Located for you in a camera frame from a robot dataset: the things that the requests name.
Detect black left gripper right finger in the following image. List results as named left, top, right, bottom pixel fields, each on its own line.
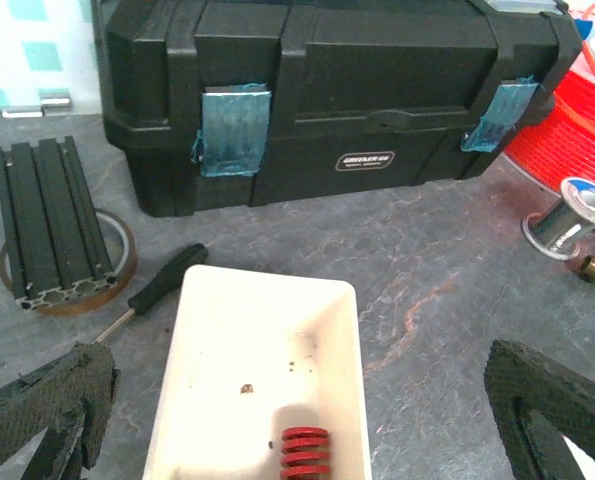
left=484, top=340, right=595, bottom=479

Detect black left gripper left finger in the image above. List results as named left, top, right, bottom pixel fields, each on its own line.
left=0, top=342, right=121, bottom=479

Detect white plastic parts bin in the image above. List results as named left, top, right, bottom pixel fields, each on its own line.
left=143, top=266, right=372, bottom=479

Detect orange pneumatic tubing reel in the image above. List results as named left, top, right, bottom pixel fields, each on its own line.
left=505, top=1, right=595, bottom=192

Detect black plastic toolbox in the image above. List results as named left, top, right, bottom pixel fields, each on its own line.
left=92, top=1, right=582, bottom=217

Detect solder wire spool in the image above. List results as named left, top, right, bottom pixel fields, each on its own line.
left=521, top=177, right=595, bottom=261

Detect black screwdriver handle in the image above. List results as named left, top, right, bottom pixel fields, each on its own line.
left=90, top=242, right=210, bottom=346

